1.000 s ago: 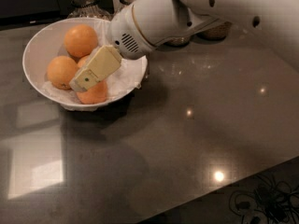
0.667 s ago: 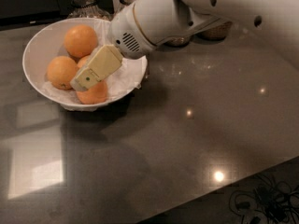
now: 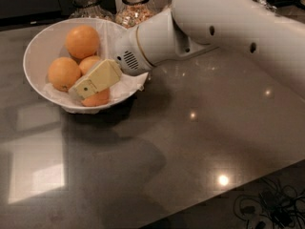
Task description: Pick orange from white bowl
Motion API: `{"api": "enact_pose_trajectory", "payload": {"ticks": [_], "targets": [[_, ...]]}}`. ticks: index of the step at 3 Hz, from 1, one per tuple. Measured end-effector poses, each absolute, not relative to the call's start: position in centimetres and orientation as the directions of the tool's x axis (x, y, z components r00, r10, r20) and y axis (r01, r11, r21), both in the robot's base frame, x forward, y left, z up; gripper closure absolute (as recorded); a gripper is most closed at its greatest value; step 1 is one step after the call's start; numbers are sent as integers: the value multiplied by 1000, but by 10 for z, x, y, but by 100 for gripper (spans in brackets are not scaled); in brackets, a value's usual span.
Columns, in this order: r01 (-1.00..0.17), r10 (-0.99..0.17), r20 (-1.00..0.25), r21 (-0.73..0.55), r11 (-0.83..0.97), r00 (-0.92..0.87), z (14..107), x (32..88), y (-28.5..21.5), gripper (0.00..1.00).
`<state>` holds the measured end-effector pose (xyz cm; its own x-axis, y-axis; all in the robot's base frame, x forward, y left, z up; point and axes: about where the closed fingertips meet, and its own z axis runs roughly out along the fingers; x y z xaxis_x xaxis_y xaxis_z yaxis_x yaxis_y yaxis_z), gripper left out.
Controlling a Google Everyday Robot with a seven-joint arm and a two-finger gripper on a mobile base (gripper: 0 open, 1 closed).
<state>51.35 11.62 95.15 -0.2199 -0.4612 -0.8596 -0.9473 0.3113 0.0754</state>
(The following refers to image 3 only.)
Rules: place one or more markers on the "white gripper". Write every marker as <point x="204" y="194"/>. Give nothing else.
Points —
<point x="128" y="52"/>

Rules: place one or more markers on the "orange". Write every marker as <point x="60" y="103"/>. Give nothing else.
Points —
<point x="63" y="72"/>
<point x="82" y="41"/>
<point x="101" y="98"/>
<point x="87" y="63"/>

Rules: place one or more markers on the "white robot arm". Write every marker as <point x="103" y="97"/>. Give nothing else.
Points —
<point x="190" y="27"/>

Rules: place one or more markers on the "white bowl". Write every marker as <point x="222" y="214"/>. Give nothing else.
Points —
<point x="35" y="63"/>

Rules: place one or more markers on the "white paper bowl liner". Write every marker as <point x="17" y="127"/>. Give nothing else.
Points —
<point x="52" y="39"/>

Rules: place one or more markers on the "glass carafe mixed grains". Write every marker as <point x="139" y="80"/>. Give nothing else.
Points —
<point x="134" y="12"/>

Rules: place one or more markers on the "glass carafe far left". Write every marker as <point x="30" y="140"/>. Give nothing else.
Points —
<point x="90" y="9"/>

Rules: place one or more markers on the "clear plastic bag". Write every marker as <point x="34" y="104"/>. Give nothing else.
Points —
<point x="266" y="5"/>

